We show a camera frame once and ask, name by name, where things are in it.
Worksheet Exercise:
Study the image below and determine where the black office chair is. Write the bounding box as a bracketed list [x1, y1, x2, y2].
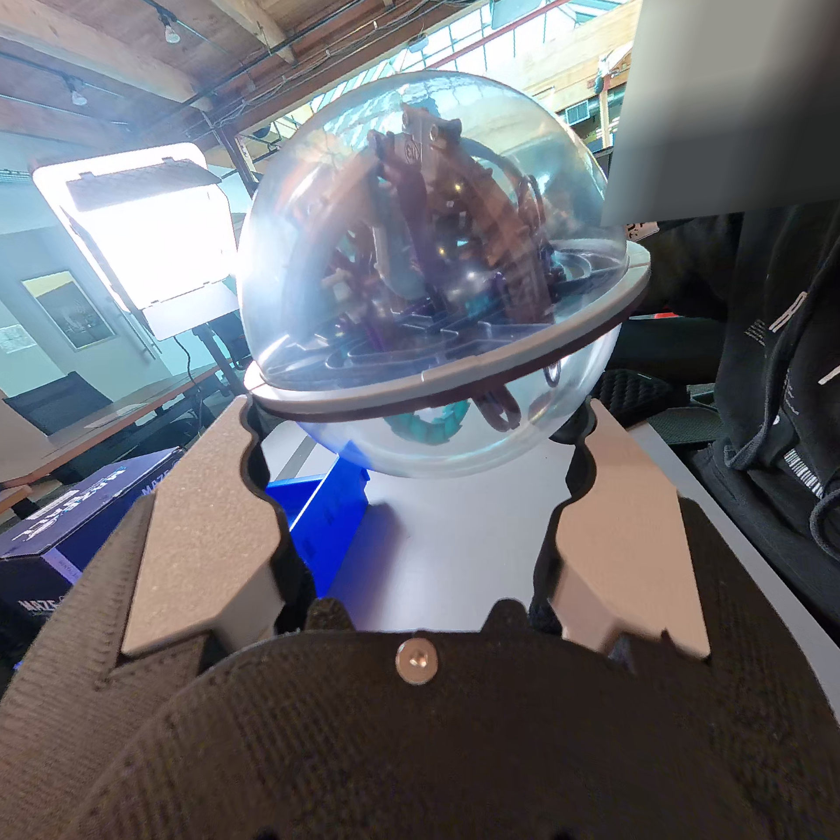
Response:
[5, 371, 116, 437]

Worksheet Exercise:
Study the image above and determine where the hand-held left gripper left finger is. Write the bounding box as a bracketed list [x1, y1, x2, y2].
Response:
[120, 394, 291, 660]

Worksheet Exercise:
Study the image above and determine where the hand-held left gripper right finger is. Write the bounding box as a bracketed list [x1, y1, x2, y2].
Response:
[533, 397, 713, 660]

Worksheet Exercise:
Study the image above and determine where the framed wall picture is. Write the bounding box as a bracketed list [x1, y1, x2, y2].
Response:
[20, 269, 118, 352]

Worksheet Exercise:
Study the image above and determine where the clear plastic maze ball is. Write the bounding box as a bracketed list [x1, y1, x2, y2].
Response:
[235, 69, 652, 480]

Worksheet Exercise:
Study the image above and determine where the wooden desk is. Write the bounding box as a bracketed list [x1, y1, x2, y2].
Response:
[0, 364, 221, 490]

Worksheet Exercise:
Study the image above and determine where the beige board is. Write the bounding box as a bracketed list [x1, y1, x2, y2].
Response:
[0, 394, 56, 485]

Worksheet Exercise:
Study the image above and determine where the black light stand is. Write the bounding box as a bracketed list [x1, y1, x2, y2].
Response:
[167, 322, 253, 395]

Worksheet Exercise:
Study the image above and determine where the white light panel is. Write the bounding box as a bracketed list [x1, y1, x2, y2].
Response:
[31, 141, 242, 342]

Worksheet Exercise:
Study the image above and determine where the dark blue cardboard box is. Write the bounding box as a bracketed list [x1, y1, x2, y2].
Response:
[0, 446, 188, 657]

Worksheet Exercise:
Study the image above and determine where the blue plastic bin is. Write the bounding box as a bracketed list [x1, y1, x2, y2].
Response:
[266, 456, 370, 595]

